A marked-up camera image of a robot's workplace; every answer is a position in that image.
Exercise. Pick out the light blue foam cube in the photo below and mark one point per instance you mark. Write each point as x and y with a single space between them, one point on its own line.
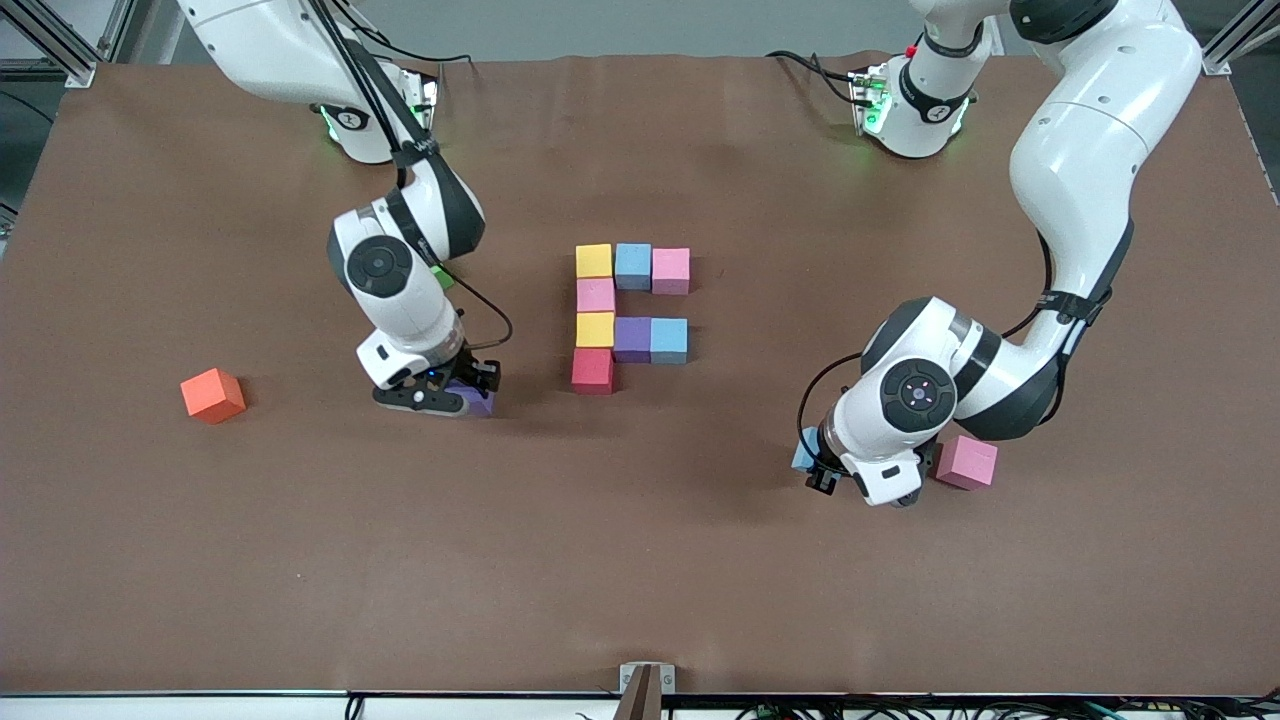
632 266
669 340
802 452

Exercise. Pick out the purple foam cube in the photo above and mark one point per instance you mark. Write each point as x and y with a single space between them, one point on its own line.
478 403
632 339

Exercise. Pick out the red foam cube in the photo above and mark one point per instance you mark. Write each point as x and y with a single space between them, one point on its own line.
592 371

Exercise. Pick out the yellow foam cube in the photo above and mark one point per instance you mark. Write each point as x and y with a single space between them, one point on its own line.
596 330
594 261

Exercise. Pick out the pink foam cube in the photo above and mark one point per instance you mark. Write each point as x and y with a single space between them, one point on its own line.
671 271
970 463
596 295

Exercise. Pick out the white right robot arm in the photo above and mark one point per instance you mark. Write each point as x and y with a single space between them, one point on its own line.
395 300

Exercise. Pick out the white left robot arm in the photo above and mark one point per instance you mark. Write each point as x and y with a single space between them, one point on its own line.
1090 150

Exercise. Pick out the green foam cube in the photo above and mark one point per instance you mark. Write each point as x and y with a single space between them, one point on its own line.
443 277

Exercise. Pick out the brown table cover sheet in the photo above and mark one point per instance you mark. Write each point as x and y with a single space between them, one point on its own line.
640 580

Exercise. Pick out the orange foam cube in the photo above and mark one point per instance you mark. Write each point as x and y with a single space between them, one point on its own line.
213 396

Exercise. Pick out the grey metal bracket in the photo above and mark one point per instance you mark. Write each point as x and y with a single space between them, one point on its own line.
628 677

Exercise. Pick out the white table edge rail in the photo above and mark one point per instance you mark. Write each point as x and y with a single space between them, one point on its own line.
200 708

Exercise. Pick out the aluminium frame profile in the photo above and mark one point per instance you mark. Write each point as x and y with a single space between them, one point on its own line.
1238 35
55 40

